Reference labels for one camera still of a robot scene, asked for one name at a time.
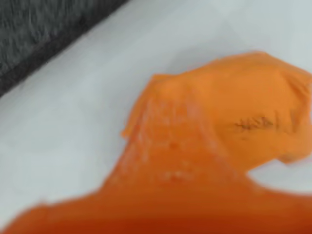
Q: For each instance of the orange paper ball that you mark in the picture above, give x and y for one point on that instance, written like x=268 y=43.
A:
x=243 y=97

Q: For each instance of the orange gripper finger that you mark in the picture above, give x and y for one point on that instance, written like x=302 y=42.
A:
x=170 y=195

